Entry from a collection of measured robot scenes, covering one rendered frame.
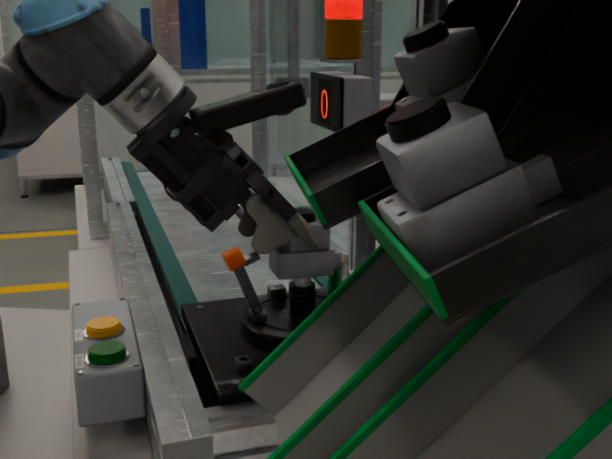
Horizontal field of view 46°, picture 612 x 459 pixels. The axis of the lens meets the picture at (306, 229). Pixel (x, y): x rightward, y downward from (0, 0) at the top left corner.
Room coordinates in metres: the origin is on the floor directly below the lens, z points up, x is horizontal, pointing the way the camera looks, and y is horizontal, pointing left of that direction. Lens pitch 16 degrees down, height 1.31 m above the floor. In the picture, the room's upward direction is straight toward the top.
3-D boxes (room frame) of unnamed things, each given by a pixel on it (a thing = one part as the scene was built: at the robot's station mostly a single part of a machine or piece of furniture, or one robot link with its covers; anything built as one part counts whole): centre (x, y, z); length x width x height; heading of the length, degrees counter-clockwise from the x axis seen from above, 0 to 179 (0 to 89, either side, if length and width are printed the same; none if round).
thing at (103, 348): (0.71, 0.21, 0.96); 0.04 x 0.04 x 0.02
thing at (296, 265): (0.76, 0.00, 1.07); 0.08 x 0.04 x 0.07; 108
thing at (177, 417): (0.97, 0.23, 0.91); 0.89 x 0.06 x 0.11; 18
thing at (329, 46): (0.97, -0.05, 1.29); 0.05 x 0.05 x 0.05
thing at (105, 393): (0.77, 0.24, 0.93); 0.21 x 0.07 x 0.06; 18
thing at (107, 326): (0.77, 0.24, 0.96); 0.04 x 0.04 x 0.02
